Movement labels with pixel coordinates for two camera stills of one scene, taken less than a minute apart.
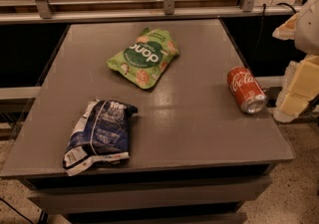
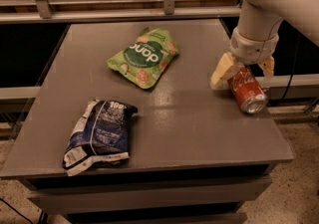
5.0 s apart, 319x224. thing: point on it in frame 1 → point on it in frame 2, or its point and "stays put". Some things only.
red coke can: [245, 90] stays put
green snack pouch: [146, 57] stays put
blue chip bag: [99, 137] stays put
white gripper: [308, 30] → [253, 49]
